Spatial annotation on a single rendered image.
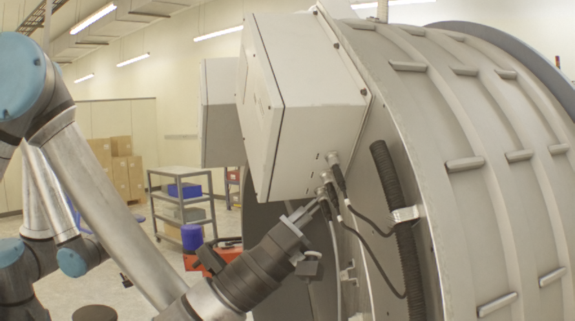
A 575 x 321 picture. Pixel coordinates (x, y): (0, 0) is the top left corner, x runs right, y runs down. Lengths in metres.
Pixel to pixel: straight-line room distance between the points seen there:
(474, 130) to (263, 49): 0.31
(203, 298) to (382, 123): 0.33
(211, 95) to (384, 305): 0.76
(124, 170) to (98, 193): 7.46
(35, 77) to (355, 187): 0.46
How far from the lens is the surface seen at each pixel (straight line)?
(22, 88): 0.49
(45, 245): 1.35
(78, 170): 0.64
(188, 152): 9.06
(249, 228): 1.34
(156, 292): 0.70
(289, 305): 1.45
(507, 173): 0.52
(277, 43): 0.59
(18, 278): 1.27
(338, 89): 0.52
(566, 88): 0.79
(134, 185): 8.25
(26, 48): 0.51
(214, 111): 1.10
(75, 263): 1.06
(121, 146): 8.52
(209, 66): 1.16
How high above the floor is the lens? 1.64
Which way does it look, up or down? 4 degrees down
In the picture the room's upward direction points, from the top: 3 degrees counter-clockwise
